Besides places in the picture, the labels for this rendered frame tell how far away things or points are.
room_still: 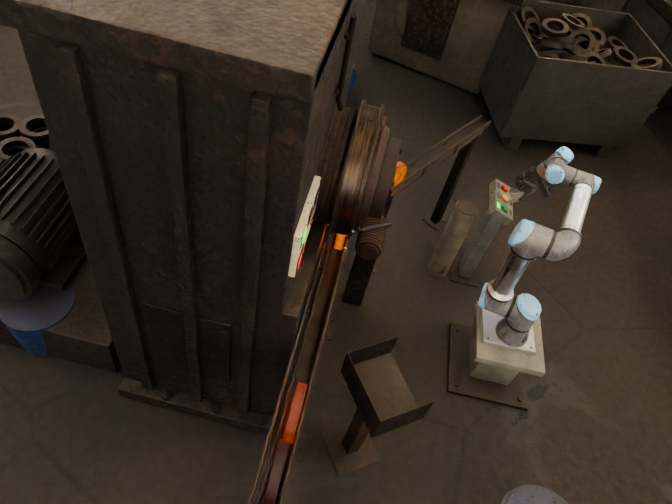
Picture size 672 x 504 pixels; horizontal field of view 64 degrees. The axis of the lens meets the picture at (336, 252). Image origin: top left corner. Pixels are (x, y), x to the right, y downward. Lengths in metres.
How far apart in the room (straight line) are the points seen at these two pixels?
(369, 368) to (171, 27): 1.32
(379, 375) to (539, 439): 1.09
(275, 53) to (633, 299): 2.94
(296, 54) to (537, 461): 2.19
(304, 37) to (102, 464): 1.89
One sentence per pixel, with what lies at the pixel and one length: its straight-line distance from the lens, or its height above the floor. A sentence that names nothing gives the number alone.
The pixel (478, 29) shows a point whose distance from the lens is 4.44.
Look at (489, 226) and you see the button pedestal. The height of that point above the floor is 0.44.
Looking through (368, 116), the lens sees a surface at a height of 1.34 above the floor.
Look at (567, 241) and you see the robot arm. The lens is 2.22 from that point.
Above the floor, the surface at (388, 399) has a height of 0.60.
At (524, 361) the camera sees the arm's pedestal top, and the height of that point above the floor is 0.30.
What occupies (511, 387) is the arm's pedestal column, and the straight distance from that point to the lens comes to 2.89.
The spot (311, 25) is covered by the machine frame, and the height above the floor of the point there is 1.76.
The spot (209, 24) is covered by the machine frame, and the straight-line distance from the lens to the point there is 1.22.
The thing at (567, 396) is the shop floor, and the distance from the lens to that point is 3.04.
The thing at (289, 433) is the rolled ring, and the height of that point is 0.74.
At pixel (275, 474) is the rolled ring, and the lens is 1.64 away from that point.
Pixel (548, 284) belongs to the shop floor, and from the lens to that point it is 3.42.
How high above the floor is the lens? 2.34
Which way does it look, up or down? 49 degrees down
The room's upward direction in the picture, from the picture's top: 14 degrees clockwise
